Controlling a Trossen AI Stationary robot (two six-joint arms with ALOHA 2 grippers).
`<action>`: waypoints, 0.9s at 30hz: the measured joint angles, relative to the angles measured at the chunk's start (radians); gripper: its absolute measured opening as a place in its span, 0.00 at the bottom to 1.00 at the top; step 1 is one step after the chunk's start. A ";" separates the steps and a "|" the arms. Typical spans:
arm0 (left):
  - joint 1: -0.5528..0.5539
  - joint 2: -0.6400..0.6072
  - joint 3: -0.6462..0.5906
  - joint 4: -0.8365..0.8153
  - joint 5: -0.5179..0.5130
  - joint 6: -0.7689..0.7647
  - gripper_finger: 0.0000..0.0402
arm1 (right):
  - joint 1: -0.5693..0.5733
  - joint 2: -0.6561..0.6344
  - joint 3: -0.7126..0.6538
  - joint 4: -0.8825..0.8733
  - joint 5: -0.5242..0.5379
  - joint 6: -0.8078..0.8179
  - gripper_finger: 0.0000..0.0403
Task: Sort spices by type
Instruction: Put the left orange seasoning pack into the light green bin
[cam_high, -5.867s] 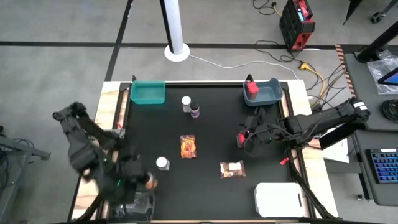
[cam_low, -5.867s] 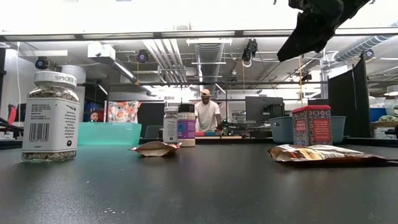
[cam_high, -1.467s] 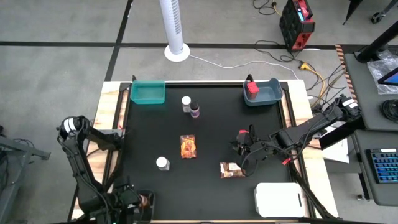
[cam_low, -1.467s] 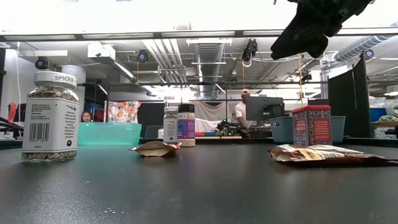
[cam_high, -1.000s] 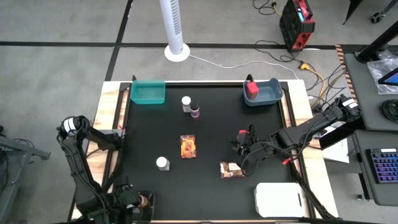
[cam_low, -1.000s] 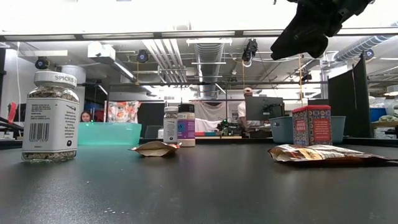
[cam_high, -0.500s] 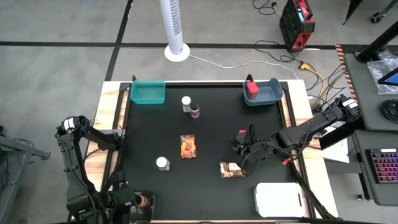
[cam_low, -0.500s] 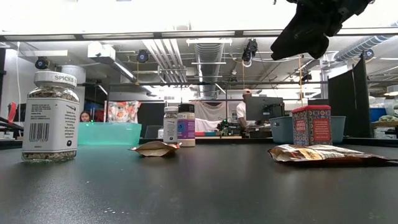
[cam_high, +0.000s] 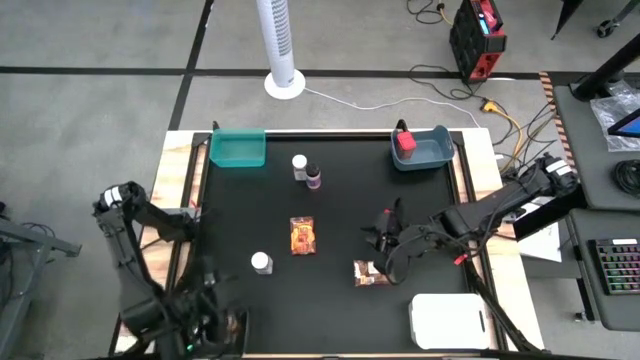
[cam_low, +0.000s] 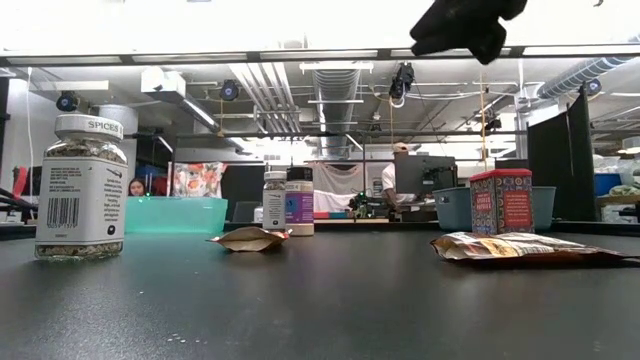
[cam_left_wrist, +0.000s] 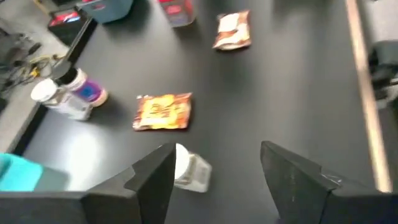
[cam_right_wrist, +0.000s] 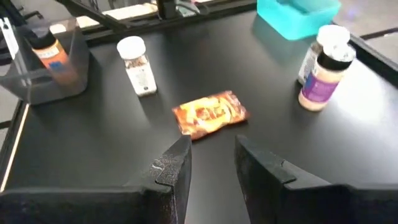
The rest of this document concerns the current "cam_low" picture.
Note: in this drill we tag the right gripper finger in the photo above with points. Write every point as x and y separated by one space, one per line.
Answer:
487 42
440 37

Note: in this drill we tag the red-lid spice tin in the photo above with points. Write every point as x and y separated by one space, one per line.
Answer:
502 205

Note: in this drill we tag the brown spice packet white label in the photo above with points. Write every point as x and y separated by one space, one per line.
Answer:
510 246

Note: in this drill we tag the black-lid jar purple label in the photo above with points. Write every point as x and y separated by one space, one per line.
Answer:
299 207

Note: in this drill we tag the white-lid herb spice jar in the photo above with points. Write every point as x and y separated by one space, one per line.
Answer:
274 205
80 200

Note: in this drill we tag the round black ceiling lamp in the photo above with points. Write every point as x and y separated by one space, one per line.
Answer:
229 90
593 87
66 102

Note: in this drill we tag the black computer monitor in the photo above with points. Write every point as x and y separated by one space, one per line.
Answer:
417 175
35 180

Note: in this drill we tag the black partition panel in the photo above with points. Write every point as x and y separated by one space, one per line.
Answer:
560 165

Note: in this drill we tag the person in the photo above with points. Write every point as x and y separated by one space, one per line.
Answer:
389 182
136 187

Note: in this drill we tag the blue-grey plastic bin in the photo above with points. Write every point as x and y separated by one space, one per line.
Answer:
450 210

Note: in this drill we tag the white hanging sheet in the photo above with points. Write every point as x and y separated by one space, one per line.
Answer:
345 185

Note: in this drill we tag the blue tub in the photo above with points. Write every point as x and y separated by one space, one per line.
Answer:
606 184

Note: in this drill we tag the white box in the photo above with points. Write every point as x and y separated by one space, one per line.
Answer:
257 215

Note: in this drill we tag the white ceiling unit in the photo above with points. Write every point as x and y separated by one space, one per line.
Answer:
162 82

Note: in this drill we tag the floral cloth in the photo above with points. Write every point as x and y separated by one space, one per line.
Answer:
197 180

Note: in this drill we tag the black table mat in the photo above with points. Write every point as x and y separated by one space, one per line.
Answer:
320 310

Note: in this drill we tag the teal plastic bin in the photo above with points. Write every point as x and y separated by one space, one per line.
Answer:
175 215

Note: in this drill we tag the hanging black camera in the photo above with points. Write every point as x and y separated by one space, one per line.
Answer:
401 80

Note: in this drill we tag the silver flexible duct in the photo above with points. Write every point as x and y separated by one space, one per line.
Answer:
575 75

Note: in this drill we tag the ribbed ceiling duct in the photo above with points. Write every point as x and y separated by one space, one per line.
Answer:
336 100

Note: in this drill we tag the overhead frame beam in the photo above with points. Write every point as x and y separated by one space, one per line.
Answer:
254 56

